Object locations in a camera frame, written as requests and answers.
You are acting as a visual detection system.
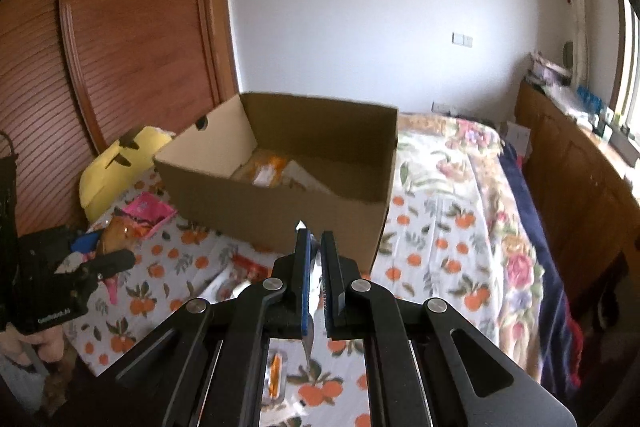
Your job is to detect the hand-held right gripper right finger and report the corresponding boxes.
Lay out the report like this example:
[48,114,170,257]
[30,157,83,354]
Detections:
[320,231,578,427]

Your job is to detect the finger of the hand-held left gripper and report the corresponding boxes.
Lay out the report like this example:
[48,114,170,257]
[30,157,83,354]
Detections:
[75,249,137,288]

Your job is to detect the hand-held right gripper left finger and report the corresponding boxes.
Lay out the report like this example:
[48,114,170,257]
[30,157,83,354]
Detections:
[65,228,316,427]

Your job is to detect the brown snack packet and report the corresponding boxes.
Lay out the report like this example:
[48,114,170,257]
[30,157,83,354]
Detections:
[97,216,146,255]

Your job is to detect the cardboard box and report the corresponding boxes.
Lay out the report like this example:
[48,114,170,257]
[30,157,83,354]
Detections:
[152,92,400,275]

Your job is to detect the red orange snack packet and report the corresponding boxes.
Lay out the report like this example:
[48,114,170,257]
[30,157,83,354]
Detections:
[227,254,276,283]

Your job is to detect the pink snack packet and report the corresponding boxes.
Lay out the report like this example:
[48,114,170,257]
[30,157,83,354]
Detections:
[122,193,177,240]

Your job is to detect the yellow plush toy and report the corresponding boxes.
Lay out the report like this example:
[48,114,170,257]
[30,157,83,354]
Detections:
[80,127,176,223]

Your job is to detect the long clear snack packet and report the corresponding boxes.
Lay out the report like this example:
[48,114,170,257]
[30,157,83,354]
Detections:
[262,349,291,405]

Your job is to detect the orange fruit print tablecloth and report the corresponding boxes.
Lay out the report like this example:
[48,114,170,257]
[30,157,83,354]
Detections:
[65,132,501,427]

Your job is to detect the floral bed sheet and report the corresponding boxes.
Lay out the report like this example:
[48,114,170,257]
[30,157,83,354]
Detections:
[397,112,571,388]

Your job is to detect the navy blue blanket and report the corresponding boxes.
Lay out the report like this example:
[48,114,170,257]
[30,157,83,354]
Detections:
[500,139,586,403]

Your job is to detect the wooden slatted wardrobe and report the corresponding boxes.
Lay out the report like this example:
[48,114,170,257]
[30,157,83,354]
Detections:
[0,0,240,233]

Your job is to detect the white paper bag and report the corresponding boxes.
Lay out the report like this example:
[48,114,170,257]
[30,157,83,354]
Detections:
[505,122,532,158]

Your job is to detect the red cloth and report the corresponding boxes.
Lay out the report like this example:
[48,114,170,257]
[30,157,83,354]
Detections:
[567,319,588,363]

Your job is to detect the long wooden cabinet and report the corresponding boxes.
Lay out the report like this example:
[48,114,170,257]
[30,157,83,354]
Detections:
[515,79,640,308]

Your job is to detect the row of blue bottles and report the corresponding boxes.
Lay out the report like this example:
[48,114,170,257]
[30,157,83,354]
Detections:
[577,88,603,110]

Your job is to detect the wooden framed window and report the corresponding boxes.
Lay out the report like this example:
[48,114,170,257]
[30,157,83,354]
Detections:
[612,0,640,128]

